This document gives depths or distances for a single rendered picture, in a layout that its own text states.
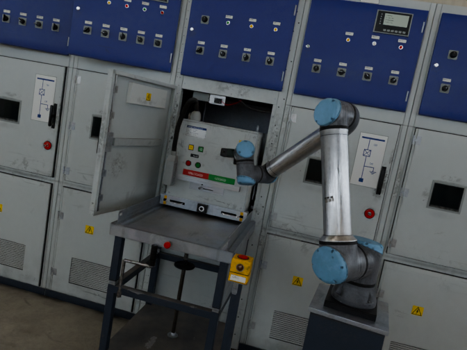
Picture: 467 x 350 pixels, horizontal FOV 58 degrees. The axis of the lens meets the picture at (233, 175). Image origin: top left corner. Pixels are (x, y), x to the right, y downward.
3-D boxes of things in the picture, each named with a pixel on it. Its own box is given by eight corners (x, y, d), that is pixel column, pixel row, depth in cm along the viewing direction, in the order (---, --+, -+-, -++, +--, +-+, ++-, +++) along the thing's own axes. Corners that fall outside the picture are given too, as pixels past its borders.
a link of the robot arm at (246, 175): (262, 184, 214) (261, 160, 215) (245, 184, 206) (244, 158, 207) (249, 186, 221) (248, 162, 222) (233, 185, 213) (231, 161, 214)
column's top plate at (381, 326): (387, 307, 196) (388, 303, 196) (388, 337, 166) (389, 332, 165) (318, 286, 206) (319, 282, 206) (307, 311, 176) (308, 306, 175)
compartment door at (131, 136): (83, 212, 219) (102, 67, 208) (151, 198, 277) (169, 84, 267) (93, 216, 216) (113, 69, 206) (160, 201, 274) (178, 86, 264)
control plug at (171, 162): (170, 186, 244) (175, 156, 242) (162, 184, 245) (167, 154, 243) (174, 184, 252) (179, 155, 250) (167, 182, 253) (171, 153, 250)
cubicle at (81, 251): (133, 325, 280) (188, -31, 249) (39, 298, 293) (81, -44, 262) (193, 262, 412) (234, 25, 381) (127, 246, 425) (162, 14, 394)
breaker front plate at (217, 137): (242, 214, 248) (257, 133, 241) (165, 196, 257) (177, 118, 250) (242, 214, 249) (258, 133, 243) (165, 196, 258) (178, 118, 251)
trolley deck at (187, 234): (231, 264, 197) (233, 252, 196) (109, 234, 208) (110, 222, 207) (254, 230, 263) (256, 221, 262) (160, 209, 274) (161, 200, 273)
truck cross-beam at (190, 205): (245, 223, 248) (247, 212, 247) (159, 203, 257) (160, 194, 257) (247, 221, 253) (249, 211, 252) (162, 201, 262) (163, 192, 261)
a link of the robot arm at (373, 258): (383, 282, 183) (392, 243, 181) (361, 287, 172) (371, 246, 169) (352, 269, 194) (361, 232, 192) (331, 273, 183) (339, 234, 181)
